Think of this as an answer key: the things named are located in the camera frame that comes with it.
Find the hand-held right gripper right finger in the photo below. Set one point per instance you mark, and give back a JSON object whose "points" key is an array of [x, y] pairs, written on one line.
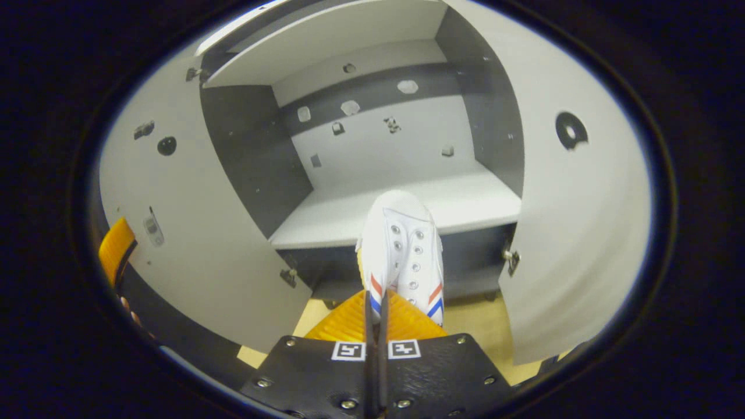
{"points": [[442, 378]]}

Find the white striped canvas shoe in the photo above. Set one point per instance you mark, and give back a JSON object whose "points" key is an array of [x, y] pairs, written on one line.
{"points": [[396, 233]]}

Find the black backdrop cloth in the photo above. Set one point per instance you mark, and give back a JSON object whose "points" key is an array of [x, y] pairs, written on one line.
{"points": [[174, 326]]}

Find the white cabinet shelf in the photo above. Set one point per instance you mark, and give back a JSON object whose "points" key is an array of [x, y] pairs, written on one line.
{"points": [[326, 41]]}

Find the metal door hinge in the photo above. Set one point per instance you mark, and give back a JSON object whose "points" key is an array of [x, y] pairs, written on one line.
{"points": [[289, 278], [511, 261], [193, 74]]}

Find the white and grey shoe cabinet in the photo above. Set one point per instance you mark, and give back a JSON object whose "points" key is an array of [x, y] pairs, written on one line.
{"points": [[250, 157]]}

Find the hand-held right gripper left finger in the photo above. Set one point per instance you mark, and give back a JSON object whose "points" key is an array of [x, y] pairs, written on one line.
{"points": [[314, 378]]}

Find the white cabinet door camera sticker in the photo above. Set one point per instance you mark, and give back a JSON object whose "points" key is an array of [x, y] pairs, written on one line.
{"points": [[204, 244]]}

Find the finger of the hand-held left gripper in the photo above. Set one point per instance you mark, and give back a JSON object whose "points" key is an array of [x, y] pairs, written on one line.
{"points": [[115, 247]]}

